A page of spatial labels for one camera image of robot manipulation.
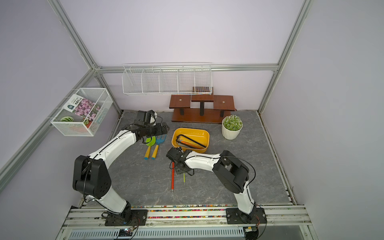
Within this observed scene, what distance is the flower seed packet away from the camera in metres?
0.73

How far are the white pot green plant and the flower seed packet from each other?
0.74 meters

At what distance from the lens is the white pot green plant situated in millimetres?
961

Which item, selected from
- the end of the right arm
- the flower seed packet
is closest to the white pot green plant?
the end of the right arm
